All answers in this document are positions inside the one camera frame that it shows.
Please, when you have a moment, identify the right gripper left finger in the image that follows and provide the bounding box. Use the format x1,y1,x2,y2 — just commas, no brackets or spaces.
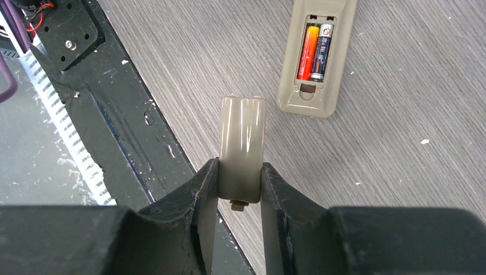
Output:
1,159,219,274

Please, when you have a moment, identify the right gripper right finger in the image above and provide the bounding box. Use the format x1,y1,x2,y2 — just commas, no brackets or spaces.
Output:
261,163,485,274

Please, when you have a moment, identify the grey battery cover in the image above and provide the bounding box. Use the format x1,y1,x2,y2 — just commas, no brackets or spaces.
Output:
218,96,267,212

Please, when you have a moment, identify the grey rounded remote control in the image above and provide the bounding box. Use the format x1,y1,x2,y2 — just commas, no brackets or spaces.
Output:
276,0,358,118

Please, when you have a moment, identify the black orange battery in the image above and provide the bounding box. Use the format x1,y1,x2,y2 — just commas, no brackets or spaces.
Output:
297,23,320,80

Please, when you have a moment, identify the black battery lower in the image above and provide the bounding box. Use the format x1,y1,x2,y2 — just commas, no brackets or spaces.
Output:
310,24,334,82

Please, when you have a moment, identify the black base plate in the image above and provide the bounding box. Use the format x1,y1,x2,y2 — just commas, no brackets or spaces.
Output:
34,1,253,274

